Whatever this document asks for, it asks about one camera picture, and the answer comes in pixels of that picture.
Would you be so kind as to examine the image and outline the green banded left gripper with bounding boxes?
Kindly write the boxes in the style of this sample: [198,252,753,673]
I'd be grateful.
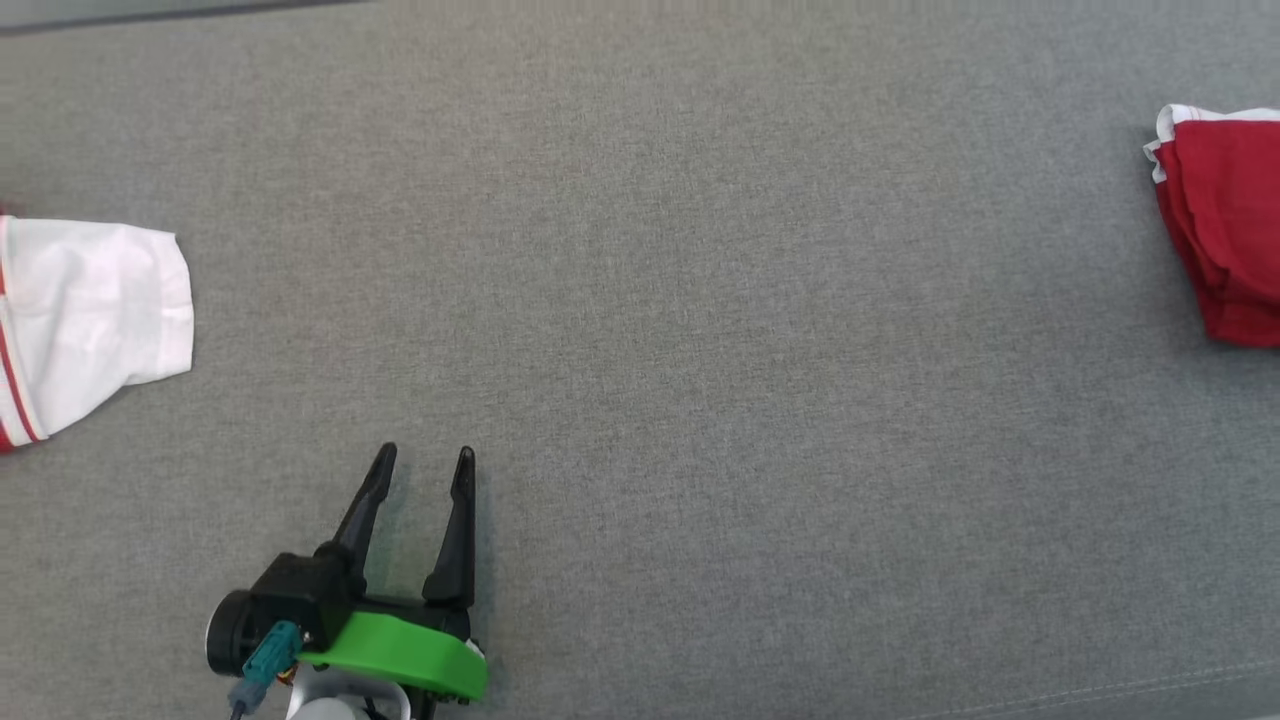
[298,443,490,704]

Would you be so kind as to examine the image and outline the red jersey with white sleeves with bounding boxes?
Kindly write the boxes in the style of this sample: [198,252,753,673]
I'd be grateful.
[0,214,195,456]

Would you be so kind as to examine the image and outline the red shorts with white trim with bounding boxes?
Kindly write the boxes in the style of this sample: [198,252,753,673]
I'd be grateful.
[1143,104,1280,349]

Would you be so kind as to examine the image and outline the teal left camera cable plug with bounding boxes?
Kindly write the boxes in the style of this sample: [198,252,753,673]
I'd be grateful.
[228,620,302,720]

